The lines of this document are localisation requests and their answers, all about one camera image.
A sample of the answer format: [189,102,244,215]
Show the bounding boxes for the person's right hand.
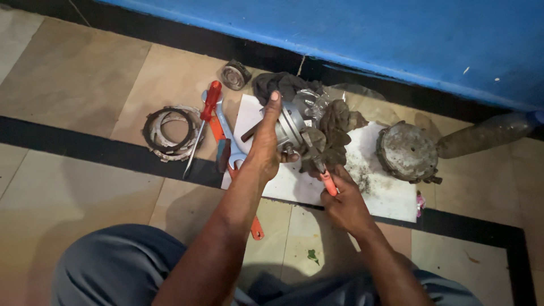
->
[320,164,375,235]

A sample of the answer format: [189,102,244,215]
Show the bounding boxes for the person's left hand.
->
[241,90,300,183]

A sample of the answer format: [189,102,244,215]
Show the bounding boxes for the orange handled pliers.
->
[301,142,339,197]

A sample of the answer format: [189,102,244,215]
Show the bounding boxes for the grey metal clutch hub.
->
[241,101,315,156]

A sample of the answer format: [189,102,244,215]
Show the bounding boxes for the white paper sheet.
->
[220,93,419,223]

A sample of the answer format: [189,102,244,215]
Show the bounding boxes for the dirty round clutch housing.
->
[376,120,443,185]

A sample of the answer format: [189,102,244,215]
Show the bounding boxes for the clear plastic bag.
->
[293,83,386,124]

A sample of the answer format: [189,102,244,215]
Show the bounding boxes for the dark grey cloth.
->
[252,71,324,107]

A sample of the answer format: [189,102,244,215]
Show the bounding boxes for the silver open end wrench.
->
[201,90,248,170]

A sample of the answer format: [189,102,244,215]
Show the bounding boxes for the orange adjustable wrench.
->
[209,114,265,241]

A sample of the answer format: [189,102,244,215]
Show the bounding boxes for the small round metal bearing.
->
[221,59,252,91]

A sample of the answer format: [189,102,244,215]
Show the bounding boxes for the dirty plastic bottle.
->
[436,110,544,160]

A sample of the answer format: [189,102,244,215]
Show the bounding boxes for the stack of clutch plates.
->
[142,105,205,163]

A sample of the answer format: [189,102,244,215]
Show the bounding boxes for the person's grey trousers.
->
[50,224,485,306]

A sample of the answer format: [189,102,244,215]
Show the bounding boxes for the red handled screwdriver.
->
[183,80,223,179]

